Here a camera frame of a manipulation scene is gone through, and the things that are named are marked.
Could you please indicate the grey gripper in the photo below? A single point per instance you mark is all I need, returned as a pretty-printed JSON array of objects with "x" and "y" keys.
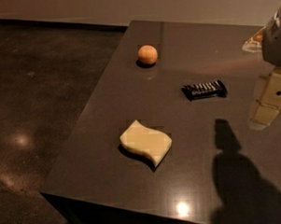
[{"x": 276, "y": 41}]

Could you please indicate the pale yellow wavy sponge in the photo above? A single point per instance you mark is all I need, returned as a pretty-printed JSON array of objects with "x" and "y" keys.
[{"x": 143, "y": 141}]

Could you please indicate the black rxbar chocolate wrapper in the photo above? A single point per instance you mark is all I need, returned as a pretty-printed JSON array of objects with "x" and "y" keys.
[{"x": 205, "y": 90}]

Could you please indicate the clear plastic wrapped item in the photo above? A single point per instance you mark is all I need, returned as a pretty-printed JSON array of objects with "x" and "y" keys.
[{"x": 253, "y": 44}]

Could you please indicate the orange ball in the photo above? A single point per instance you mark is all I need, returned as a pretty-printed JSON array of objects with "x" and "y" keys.
[{"x": 147, "y": 55}]

